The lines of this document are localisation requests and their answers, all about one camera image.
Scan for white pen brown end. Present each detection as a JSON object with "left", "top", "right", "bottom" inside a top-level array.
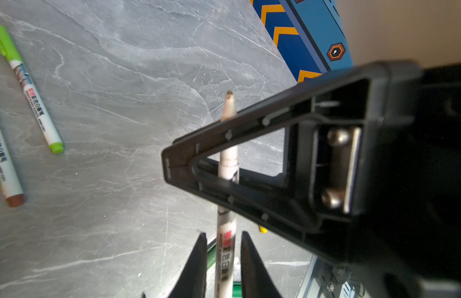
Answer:
[{"left": 0, "top": 129, "right": 25, "bottom": 208}]

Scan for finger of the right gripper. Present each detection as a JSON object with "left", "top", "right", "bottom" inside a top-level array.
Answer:
[{"left": 162, "top": 61, "right": 420, "bottom": 261}]

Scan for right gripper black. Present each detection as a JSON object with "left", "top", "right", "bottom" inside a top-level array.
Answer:
[{"left": 308, "top": 62, "right": 461, "bottom": 298}]

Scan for white pen yellow end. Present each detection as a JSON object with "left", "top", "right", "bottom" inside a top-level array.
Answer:
[{"left": 214, "top": 90, "right": 240, "bottom": 298}]

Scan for white pen light green end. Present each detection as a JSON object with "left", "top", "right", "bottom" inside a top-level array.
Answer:
[{"left": 0, "top": 26, "right": 64, "bottom": 154}]

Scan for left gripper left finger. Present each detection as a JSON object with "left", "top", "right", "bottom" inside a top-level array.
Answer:
[{"left": 168, "top": 233, "right": 208, "bottom": 298}]

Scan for dark green capped pen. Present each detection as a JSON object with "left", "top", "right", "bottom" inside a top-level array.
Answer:
[{"left": 207, "top": 239, "right": 217, "bottom": 270}]

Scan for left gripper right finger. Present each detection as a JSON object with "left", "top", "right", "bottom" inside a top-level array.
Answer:
[{"left": 240, "top": 231, "right": 281, "bottom": 298}]

